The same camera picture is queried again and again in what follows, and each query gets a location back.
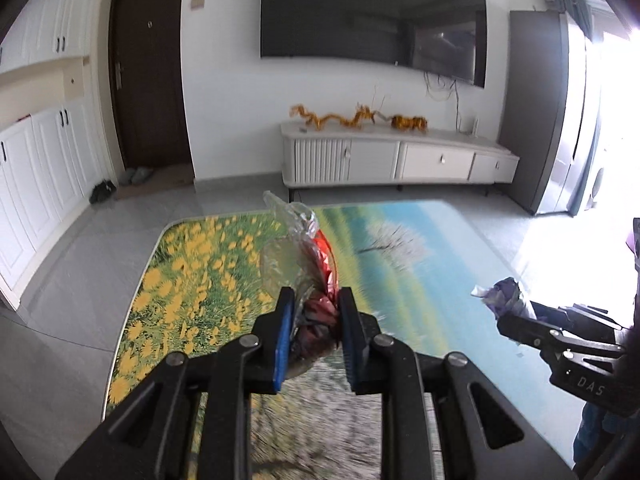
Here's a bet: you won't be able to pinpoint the purple plastic bag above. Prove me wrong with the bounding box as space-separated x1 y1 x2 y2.
471 276 536 320

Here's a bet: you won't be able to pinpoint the clear red plastic wrapper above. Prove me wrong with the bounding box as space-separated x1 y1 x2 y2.
260 191 342 379

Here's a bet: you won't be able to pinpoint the white washing machine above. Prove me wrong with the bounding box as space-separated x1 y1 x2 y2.
588 168 604 208

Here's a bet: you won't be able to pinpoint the white power strip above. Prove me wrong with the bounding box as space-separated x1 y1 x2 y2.
470 117 480 136

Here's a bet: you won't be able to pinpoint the brown door mat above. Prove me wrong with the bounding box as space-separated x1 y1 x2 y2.
114 164 194 200

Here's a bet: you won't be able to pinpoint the black shoes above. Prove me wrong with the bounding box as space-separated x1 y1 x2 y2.
89 180 117 205

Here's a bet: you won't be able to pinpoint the grey slippers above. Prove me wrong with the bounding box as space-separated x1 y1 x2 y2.
118 167 154 186

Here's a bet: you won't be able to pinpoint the grey refrigerator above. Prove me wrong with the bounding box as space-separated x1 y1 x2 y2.
499 11 570 216

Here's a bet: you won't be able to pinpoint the golden tiger figurine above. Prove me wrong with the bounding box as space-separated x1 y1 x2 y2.
388 115 428 133

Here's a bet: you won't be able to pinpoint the white TV cabinet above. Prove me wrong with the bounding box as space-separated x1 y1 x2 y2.
280 122 520 191

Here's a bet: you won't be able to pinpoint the golden dragon figurine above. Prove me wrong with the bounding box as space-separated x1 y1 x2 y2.
288 104 386 131

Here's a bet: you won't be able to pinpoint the dark brown door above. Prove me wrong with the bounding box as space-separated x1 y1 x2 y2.
108 0 192 169

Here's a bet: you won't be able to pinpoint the white wall cupboard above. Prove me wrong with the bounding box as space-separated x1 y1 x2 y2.
1 0 105 310

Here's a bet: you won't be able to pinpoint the television cables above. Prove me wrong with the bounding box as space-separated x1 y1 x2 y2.
423 71 464 129

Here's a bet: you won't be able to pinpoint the black wall television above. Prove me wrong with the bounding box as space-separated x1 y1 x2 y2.
260 0 487 87

